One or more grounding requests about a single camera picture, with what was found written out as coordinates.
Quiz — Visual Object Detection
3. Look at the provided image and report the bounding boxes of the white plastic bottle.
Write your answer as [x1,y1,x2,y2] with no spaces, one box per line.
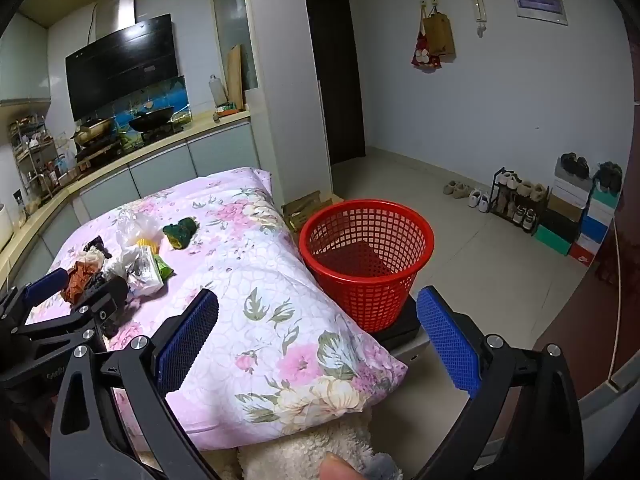
[208,74,227,108]

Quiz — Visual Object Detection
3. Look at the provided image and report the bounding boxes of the row of light shoes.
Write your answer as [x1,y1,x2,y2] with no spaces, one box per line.
[495,170,548,231]

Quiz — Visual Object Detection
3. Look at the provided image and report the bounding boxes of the dark brown door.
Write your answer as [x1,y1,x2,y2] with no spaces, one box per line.
[301,0,367,166]

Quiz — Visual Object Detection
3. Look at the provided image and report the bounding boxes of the grey kitchen base cabinets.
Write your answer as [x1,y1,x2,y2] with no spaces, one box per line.
[0,110,261,291]

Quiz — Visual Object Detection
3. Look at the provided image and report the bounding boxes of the cardboard box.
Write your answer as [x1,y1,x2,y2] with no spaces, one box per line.
[281,191,335,233]

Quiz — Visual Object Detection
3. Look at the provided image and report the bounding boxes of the person's right hand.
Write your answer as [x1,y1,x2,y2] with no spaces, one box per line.
[320,452,358,480]

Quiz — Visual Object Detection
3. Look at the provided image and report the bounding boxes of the black range hood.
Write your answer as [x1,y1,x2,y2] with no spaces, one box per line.
[65,0,178,122]

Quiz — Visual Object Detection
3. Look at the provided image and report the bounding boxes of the black shoe rack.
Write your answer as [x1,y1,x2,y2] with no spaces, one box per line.
[490,167,551,233]

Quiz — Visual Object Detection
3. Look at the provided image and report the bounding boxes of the green yellow scouring sponge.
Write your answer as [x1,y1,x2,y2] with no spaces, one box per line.
[162,216,197,250]

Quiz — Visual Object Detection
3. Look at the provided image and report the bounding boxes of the stack of shoe boxes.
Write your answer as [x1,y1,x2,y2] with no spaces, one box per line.
[532,157,618,266]

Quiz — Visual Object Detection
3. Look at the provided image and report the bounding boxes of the black gas stove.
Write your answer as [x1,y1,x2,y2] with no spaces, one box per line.
[75,122,186,161]

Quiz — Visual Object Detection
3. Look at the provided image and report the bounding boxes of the light green snack packet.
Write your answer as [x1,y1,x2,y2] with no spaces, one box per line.
[152,254,175,281]

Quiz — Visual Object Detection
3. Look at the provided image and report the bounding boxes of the metal spice rack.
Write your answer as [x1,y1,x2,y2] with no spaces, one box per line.
[7,115,76,201]

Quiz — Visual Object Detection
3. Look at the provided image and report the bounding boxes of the black flat stand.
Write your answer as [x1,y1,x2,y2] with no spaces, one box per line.
[370,292,432,357]

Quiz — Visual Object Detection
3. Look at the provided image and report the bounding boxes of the grey curved panel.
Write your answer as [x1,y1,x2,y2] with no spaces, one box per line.
[580,350,640,413]

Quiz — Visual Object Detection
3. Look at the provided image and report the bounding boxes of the white electrical panel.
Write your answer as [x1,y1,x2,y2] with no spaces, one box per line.
[510,0,570,26]

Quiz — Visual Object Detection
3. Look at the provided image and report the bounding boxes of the red mesh basket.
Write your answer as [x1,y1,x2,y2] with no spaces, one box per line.
[299,200,436,333]

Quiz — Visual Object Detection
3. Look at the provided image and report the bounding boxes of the red printed bag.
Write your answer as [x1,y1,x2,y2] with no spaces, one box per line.
[411,30,443,72]

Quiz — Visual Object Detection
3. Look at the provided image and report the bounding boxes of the wooden cutting board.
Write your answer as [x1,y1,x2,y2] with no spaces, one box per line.
[227,44,244,111]

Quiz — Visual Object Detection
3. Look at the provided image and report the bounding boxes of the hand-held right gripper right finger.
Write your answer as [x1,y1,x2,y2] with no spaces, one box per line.
[415,286,586,480]

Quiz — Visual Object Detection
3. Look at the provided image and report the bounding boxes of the brown wrapper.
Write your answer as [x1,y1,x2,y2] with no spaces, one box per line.
[61,260,103,303]

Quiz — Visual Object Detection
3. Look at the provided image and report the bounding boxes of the pink floral quilt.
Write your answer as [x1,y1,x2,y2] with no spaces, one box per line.
[25,166,408,453]

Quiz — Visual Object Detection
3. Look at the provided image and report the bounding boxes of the golden cooking pot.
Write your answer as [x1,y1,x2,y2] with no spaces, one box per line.
[70,117,117,143]

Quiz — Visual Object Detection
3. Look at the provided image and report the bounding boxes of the blue sea-print backsplash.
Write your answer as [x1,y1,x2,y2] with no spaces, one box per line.
[92,76,193,133]

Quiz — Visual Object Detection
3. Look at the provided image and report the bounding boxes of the white fluffy cloth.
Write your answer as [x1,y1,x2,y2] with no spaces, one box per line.
[237,407,403,480]

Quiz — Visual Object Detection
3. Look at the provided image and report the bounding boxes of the black wok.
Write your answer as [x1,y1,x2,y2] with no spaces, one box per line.
[128,105,177,133]

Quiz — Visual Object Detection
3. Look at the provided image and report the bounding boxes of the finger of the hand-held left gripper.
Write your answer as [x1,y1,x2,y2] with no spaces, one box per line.
[15,276,130,353]
[0,267,68,333]

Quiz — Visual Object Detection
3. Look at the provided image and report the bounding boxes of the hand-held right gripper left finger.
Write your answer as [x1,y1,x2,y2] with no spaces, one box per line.
[50,287,221,480]

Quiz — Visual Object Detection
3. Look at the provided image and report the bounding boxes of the grey kitchen wall cabinets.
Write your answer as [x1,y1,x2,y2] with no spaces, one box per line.
[0,10,53,106]

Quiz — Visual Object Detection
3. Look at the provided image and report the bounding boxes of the white intercom phone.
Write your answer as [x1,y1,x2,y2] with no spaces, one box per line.
[472,0,490,38]

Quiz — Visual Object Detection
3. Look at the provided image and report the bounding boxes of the frosted glass partition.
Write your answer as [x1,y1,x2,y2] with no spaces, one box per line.
[210,0,259,91]

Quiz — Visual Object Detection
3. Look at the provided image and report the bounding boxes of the white crumpled tissue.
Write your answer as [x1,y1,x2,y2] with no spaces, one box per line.
[80,250,108,273]

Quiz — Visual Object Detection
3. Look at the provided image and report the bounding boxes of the white silver wrapper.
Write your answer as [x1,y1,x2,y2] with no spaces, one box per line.
[107,245,166,295]

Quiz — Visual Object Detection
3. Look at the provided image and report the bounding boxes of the brown paper bag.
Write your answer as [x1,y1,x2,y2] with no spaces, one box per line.
[422,7,456,58]

